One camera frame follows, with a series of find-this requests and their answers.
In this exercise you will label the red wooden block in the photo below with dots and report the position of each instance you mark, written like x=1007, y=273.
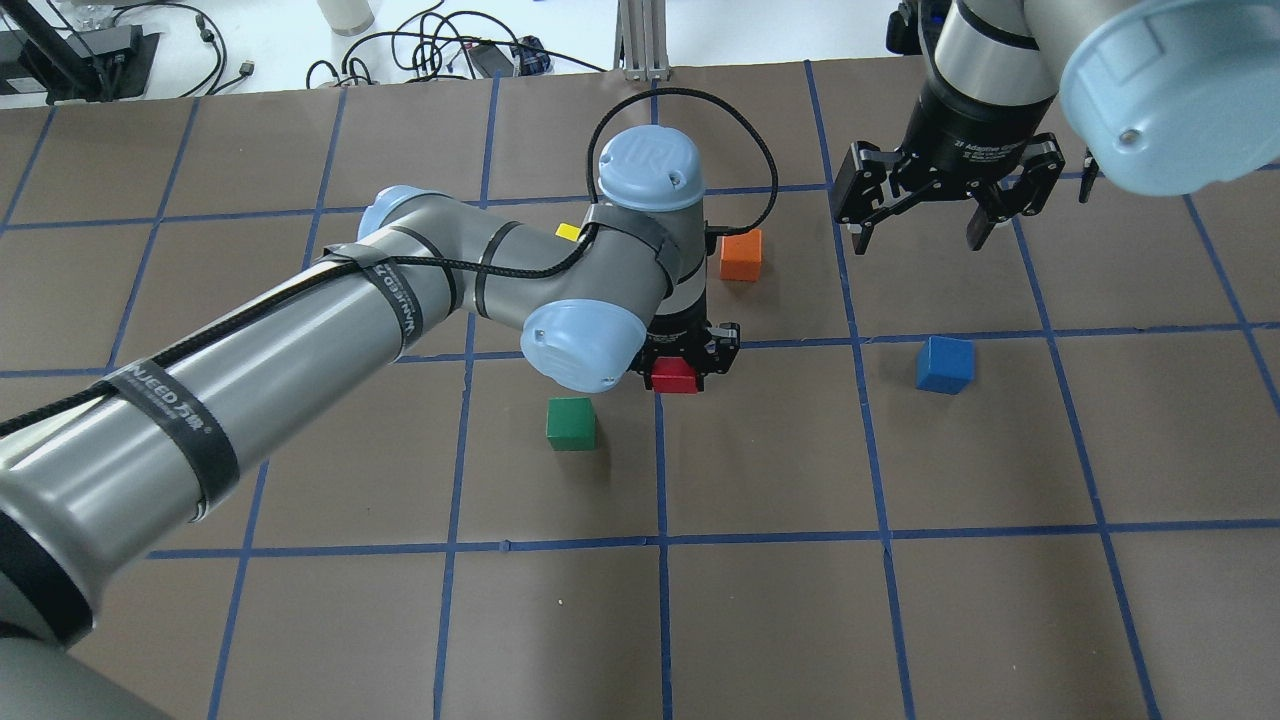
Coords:
x=674, y=376

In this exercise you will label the yellow wooden block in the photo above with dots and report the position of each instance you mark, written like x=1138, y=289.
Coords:
x=569, y=232

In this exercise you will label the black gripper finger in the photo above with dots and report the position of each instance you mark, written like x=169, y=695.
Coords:
x=868, y=225
x=985, y=222

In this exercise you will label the blue wooden block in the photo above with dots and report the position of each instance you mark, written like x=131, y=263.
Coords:
x=945, y=365

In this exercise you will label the orange wooden block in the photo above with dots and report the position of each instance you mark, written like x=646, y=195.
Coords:
x=741, y=256

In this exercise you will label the green wooden block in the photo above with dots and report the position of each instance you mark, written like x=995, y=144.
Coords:
x=571, y=424

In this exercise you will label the aluminium frame post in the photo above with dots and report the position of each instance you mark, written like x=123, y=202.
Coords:
x=640, y=40

